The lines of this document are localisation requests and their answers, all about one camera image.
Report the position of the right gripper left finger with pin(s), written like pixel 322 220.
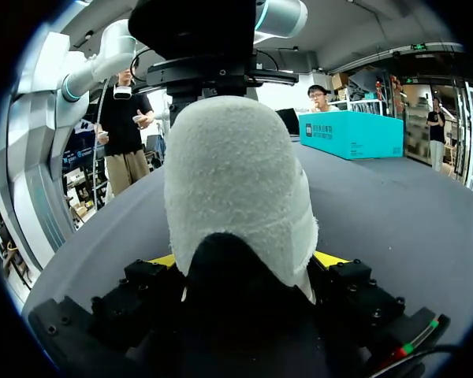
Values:
pixel 142 291

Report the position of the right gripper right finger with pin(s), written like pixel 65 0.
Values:
pixel 358 295

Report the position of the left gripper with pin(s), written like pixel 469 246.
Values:
pixel 197 35

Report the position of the white fuzzy shoe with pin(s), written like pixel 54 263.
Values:
pixel 232 173

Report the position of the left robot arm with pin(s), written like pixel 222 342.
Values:
pixel 280 19

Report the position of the person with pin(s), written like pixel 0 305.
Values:
pixel 122 126
pixel 436 130
pixel 319 98

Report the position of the teal box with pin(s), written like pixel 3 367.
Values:
pixel 351 134

